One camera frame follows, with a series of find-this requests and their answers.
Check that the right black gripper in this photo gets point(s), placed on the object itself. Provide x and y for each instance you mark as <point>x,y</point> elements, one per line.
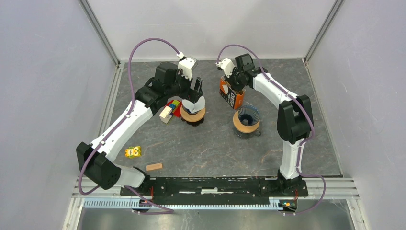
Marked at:
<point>237,88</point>

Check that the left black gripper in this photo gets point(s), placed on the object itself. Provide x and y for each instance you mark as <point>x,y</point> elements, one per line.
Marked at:
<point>189,93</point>

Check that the orange coffee filter box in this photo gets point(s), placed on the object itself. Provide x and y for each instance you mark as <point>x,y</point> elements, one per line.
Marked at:
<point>234,98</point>

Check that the white paper coffee filter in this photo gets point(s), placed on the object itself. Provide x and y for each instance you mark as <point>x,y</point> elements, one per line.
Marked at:
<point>193,108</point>

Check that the dark brown dripper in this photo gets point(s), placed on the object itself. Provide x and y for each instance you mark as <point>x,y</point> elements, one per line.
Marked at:
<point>195,124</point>

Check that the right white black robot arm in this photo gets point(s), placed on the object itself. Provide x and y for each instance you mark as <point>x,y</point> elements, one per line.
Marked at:
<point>295,123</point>

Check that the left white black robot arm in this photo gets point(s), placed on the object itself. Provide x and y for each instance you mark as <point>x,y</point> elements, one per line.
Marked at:
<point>96,160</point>

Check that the colourful toy block pile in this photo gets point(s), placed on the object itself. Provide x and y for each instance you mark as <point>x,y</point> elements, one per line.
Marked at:
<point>171,109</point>

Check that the flat wooden block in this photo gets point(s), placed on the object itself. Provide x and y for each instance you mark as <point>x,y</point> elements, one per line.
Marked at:
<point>155,166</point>

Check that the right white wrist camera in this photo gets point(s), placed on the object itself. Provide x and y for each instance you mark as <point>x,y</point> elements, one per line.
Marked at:
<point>227,66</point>

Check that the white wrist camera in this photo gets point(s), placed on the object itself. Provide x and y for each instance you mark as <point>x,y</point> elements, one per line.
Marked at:
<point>186,65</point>
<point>227,66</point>

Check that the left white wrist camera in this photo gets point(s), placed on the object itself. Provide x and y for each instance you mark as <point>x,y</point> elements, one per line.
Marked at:
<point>186,65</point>

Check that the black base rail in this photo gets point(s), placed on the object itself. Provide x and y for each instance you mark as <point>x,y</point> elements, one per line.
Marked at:
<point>219,190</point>

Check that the grey slotted cable duct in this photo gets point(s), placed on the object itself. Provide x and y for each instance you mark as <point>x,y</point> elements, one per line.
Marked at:
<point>138,204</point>

